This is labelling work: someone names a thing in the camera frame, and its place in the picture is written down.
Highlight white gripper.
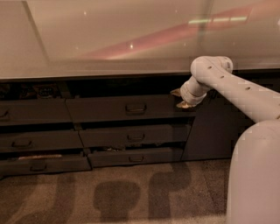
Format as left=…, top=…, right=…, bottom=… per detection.
left=170, top=81, right=207, bottom=109

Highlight grey drawer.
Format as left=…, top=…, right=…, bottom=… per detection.
left=79, top=124, right=191, bottom=147
left=0, top=154, right=91, bottom=176
left=87, top=147, right=183, bottom=167
left=0, top=130, right=83, bottom=152
left=0, top=99, right=71, bottom=126
left=66, top=94, right=195, bottom=123

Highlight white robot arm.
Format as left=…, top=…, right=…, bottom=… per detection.
left=171, top=56, right=280, bottom=224

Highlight dark items in left drawer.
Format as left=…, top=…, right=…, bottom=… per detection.
left=0, top=83, right=61, bottom=101

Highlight grey cabinet door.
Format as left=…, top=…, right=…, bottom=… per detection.
left=182, top=90, right=254, bottom=160

